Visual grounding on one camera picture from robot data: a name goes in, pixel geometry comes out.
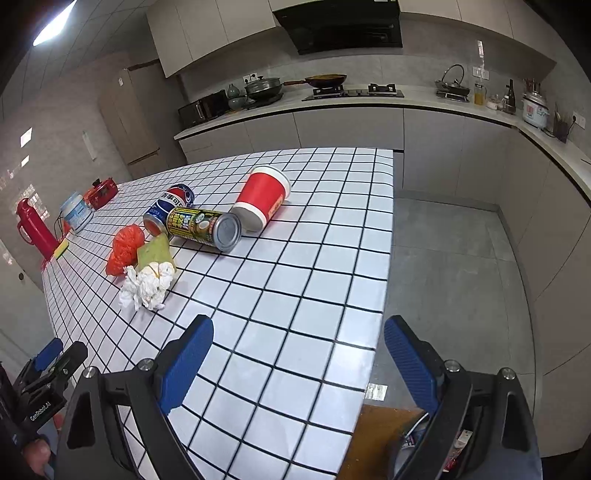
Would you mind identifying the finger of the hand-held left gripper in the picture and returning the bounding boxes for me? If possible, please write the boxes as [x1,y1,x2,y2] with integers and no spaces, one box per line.
[51,342,89,378]
[34,337,65,373]

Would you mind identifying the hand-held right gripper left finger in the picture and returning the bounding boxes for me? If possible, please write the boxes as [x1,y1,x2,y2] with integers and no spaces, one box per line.
[55,315,215,480]

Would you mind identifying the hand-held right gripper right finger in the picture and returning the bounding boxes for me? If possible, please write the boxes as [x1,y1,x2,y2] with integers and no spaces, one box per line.
[384,315,544,480]

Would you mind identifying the black trash bin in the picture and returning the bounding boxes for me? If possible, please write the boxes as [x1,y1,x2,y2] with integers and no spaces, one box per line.
[392,408,477,480]

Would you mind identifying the white small carton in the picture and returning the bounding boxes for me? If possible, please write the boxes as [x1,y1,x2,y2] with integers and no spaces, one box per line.
[444,428,474,472]

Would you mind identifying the person's left hand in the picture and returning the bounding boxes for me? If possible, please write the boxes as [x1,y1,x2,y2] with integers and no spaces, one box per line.
[22,438,52,472]

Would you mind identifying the crumpled white tissue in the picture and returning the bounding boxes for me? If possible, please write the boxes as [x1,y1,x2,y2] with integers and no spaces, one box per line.
[118,260,175,313]

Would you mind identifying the wooden stool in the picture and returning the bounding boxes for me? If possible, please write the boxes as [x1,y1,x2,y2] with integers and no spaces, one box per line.
[337,403,433,480]

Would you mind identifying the light green wrapper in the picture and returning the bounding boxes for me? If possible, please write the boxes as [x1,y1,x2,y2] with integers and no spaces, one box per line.
[136,234,177,273]

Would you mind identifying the orange plastic bag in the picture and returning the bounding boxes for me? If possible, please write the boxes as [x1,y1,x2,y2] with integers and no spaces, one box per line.
[105,224,148,277]

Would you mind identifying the red thermos jug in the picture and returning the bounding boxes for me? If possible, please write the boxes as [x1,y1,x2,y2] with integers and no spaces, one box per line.
[16,197,61,260]

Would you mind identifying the green drink can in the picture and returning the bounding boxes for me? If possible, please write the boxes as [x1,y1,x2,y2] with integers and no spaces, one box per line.
[165,206,243,254]

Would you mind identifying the white and blue tub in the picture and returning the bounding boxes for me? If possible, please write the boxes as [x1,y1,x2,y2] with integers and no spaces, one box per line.
[59,191,95,234]

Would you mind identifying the blue soda can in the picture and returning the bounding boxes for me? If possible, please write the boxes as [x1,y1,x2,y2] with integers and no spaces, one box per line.
[141,183,196,237]

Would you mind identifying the small red appliance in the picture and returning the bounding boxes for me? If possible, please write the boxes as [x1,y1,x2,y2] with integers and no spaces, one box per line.
[82,177,119,210]

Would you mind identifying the red paper cup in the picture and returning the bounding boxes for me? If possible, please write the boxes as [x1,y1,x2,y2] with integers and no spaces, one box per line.
[229,165,292,233]

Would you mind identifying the kitchen counter with cabinets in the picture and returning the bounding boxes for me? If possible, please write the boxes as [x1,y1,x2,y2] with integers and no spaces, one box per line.
[173,87,591,459]

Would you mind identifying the beige refrigerator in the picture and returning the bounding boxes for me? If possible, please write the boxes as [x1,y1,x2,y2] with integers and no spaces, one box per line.
[98,59,170,181]

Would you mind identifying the black microwave oven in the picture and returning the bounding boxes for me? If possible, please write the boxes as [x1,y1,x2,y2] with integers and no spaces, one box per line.
[177,89,230,129]

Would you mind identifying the green ceramic jar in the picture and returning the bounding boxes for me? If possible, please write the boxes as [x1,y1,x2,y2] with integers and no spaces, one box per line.
[226,82,248,112]

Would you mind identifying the black cooktop under wok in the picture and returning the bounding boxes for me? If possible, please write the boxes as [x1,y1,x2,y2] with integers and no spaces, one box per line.
[244,94,285,110]

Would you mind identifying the black gas stove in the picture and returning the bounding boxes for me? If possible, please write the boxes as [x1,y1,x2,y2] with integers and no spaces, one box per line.
[302,82,405,102]

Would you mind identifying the black utensil holder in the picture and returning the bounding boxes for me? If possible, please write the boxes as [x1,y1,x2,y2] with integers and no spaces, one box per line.
[553,108,574,143]

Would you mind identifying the white rice cooker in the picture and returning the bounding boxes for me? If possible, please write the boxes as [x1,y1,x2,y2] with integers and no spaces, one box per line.
[520,90,550,130]

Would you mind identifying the metal kettle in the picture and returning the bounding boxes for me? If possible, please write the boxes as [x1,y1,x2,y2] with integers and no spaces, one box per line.
[434,64,471,93]

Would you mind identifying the lidded grey wok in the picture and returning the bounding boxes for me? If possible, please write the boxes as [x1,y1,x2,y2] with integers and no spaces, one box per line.
[243,76,285,103]

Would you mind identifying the frying pan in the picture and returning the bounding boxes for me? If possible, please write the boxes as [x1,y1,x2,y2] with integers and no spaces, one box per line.
[283,73,347,90]

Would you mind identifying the ceiling light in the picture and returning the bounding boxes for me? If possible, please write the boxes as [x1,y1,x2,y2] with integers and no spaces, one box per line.
[32,0,77,46]

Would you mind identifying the beige upper cabinets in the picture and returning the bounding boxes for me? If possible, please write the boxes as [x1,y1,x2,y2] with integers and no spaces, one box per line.
[145,0,557,79]

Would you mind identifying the black range hood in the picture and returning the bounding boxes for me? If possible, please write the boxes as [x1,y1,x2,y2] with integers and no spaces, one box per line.
[272,0,404,55]

